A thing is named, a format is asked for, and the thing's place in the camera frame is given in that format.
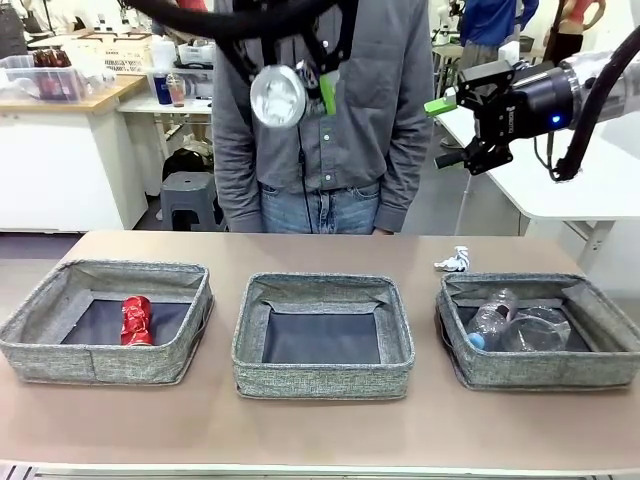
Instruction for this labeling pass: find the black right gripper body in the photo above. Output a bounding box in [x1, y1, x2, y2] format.
[473, 66, 580, 145]

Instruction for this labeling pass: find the white paper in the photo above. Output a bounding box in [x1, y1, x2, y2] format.
[432, 245, 472, 274]

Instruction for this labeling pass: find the clear plastic water bottle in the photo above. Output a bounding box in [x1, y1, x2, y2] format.
[466, 287, 521, 351]

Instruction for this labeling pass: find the clear plastic cup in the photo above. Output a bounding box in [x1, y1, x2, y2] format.
[499, 304, 571, 354]

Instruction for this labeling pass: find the crushed red soda can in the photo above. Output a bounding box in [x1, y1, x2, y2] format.
[119, 294, 155, 347]

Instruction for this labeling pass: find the person's left forearm grey sleeve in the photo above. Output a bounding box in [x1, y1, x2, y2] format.
[374, 124, 434, 236]

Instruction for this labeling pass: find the person's right forearm grey sleeve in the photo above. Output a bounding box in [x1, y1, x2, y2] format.
[212, 124, 264, 234]

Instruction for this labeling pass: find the white tabletop appliance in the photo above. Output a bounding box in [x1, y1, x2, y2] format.
[175, 39, 217, 70]

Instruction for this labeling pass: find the background work table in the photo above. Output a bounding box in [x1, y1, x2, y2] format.
[430, 42, 501, 101]

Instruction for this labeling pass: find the person in grey shirt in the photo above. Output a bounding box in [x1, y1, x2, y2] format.
[212, 0, 435, 235]

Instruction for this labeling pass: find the pink drink cup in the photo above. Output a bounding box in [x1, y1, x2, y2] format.
[168, 73, 187, 108]

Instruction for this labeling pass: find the small white background robot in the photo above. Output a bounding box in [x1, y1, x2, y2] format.
[430, 2, 459, 46]

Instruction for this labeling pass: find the white plastic jug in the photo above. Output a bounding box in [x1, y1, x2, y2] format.
[149, 35, 177, 70]

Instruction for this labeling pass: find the white desk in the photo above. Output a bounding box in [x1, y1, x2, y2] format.
[116, 67, 217, 166]

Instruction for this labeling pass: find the black bag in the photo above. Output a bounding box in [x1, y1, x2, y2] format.
[160, 147, 217, 181]

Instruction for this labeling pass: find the grey plastic stool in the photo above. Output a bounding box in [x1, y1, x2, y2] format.
[159, 171, 225, 232]

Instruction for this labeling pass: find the clear plastic storage box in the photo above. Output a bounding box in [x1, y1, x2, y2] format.
[0, 53, 104, 105]

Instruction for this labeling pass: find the brown glass bottles cluster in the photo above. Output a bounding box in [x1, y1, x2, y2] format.
[32, 47, 74, 69]

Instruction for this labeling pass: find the grey fabric basket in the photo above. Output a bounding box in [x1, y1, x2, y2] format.
[0, 258, 215, 386]
[231, 271, 416, 400]
[434, 272, 640, 392]

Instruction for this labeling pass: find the dark grey garment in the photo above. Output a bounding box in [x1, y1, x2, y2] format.
[0, 0, 29, 60]

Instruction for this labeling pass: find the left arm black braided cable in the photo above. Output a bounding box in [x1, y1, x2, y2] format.
[122, 0, 351, 40]

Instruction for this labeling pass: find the thin black cord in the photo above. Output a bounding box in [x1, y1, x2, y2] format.
[294, 124, 311, 235]

